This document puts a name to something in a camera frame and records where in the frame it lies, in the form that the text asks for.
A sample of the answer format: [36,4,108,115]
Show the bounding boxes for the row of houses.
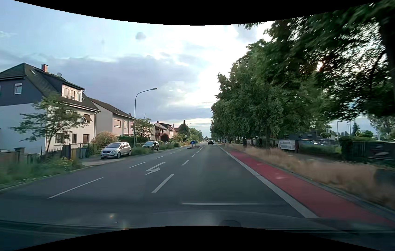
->
[150,121,180,141]

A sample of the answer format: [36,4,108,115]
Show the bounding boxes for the grey asphalt road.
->
[0,142,323,231]

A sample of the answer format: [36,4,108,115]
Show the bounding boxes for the road markings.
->
[47,144,318,219]

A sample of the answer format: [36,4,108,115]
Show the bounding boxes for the grey house with dark roof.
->
[89,98,136,138]

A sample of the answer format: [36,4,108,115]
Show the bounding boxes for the silver parked car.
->
[100,142,132,159]

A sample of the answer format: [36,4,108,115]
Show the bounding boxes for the row of trees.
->
[210,0,395,171]

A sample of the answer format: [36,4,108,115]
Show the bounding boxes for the pink flowering bush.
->
[91,131,119,145]

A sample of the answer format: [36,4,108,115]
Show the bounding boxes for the car's own bonnet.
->
[0,208,395,251]

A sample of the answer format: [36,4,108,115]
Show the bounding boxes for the grey pavement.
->
[80,156,128,167]

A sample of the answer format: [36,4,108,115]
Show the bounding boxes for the red cycle path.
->
[226,149,395,230]

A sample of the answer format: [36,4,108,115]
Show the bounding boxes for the green hedge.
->
[299,144,341,157]

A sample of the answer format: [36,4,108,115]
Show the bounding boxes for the dark railing fence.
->
[27,142,95,164]

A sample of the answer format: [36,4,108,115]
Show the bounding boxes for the small leafy tree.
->
[10,93,90,152]

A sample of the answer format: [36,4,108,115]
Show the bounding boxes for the dry grass verge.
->
[223,143,395,220]

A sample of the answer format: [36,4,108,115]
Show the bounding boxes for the dark metal fence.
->
[340,140,395,164]

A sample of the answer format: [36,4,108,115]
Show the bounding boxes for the white house with dark roof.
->
[0,63,100,154]

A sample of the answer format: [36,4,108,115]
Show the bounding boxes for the overgrown green verge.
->
[0,157,84,196]

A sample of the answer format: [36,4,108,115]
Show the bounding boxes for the grey lamp post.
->
[133,87,158,148]

